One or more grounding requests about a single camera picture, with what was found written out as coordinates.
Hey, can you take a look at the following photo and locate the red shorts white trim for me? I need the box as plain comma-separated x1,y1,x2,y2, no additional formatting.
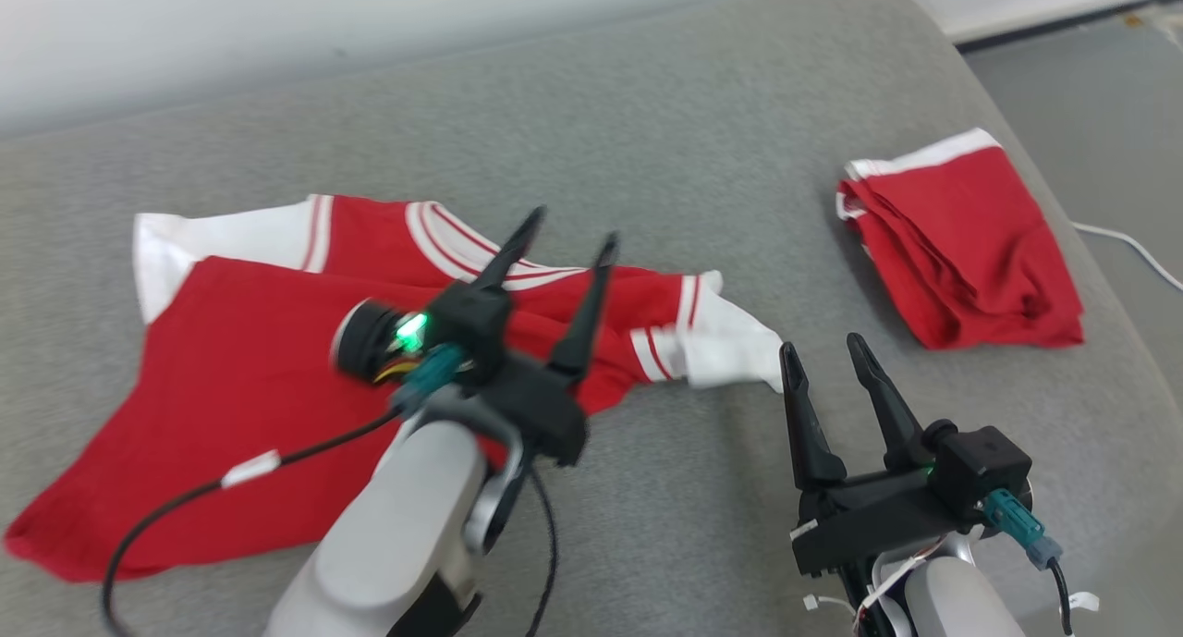
836,129,1085,350

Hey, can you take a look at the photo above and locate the thin black cable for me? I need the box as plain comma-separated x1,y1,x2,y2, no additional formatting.
522,466,561,637

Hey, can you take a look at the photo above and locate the black cable teal plug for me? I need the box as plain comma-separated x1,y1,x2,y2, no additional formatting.
102,344,468,637
982,489,1101,637

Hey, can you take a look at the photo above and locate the white floor cable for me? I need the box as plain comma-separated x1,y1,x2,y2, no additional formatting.
1072,221,1183,293

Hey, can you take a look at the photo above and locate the red white jersey shirt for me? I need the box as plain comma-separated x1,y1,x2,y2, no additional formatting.
5,193,785,584

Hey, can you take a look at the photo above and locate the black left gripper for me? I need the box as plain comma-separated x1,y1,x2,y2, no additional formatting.
467,205,621,469

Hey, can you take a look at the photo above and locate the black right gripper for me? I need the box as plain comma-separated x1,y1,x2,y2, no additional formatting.
779,332,967,580

